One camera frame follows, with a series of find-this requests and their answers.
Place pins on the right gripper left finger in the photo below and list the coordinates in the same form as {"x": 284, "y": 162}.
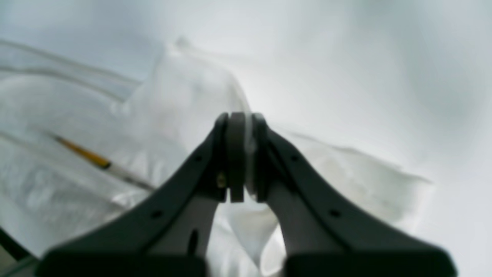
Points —
{"x": 167, "y": 234}

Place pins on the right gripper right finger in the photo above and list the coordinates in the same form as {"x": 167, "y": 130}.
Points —
{"x": 325, "y": 234}

